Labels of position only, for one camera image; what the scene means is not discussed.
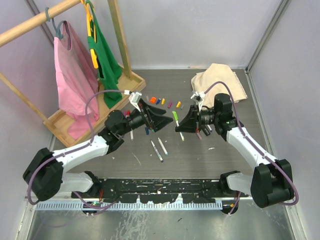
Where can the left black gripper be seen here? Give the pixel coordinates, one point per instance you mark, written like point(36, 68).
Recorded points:
point(152, 121)

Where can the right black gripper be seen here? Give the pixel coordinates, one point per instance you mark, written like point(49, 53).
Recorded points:
point(192, 123)

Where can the orange highlighter cap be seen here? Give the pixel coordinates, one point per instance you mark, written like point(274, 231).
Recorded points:
point(153, 100)

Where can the orange black highlighter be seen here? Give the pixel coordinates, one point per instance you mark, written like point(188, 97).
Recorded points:
point(206, 131)

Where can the yellow marker cap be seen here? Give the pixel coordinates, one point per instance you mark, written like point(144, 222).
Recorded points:
point(179, 104)

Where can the white grey marker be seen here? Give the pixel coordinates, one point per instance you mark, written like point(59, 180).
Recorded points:
point(131, 135)

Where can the teal cap marker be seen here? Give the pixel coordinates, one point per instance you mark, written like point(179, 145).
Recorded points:
point(163, 147)

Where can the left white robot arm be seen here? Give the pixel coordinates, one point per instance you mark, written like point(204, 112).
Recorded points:
point(49, 171)

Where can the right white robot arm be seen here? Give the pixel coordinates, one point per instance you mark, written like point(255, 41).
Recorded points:
point(234, 133)

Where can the beige cloth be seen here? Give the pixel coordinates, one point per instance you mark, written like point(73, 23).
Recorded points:
point(219, 72)

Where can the green shirt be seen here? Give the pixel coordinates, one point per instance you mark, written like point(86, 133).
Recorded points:
point(109, 70)

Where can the pink shirt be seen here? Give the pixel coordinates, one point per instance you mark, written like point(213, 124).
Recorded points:
point(76, 77)

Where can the wooden clothes rack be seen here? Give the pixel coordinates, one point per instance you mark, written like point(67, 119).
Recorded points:
point(104, 101)

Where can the yellow clothes hanger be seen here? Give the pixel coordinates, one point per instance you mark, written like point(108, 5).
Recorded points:
point(91, 32)

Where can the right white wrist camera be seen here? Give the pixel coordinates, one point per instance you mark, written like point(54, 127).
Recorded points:
point(198, 98)

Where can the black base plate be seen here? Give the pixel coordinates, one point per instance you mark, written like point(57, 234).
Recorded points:
point(159, 191)

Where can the slotted cable duct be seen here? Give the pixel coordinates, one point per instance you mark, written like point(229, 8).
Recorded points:
point(74, 205)

